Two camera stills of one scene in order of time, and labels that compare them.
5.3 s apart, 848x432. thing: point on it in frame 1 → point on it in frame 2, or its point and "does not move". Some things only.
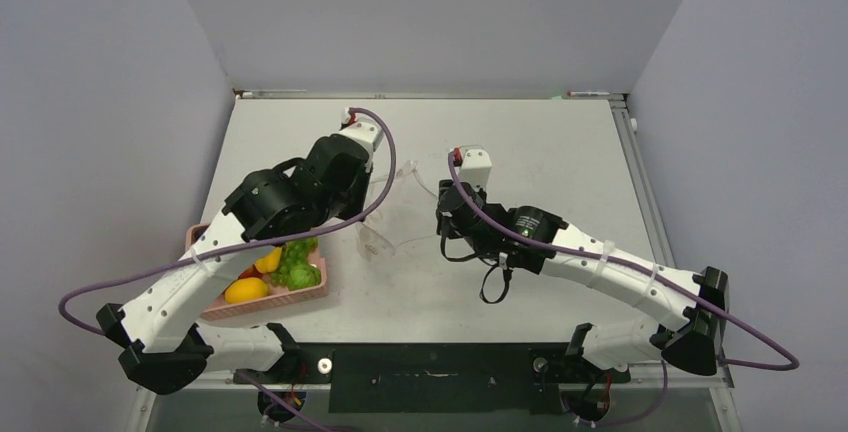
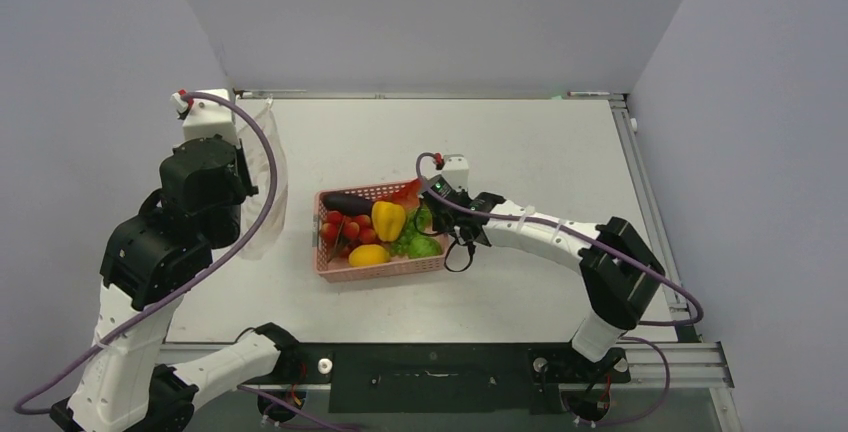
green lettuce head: x=294 y=269 → x=414 y=241
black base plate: x=435 y=377 does not move
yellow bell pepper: x=270 y=262 → x=388 y=220
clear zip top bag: x=409 y=214 → x=257 y=165
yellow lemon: x=245 y=289 → x=368 y=254
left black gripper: x=354 y=210 → x=246 y=180
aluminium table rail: x=651 y=374 does not move
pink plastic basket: x=276 y=296 → x=330 y=270
